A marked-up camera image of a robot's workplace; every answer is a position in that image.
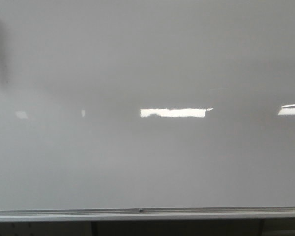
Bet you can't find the white whiteboard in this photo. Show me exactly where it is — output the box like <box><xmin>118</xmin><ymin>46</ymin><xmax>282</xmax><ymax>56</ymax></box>
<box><xmin>0</xmin><ymin>0</ymin><xmax>295</xmax><ymax>210</ymax></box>

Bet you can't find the aluminium whiteboard frame rail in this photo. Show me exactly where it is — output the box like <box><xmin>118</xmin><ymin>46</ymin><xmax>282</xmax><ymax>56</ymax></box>
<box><xmin>0</xmin><ymin>206</ymin><xmax>295</xmax><ymax>223</ymax></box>

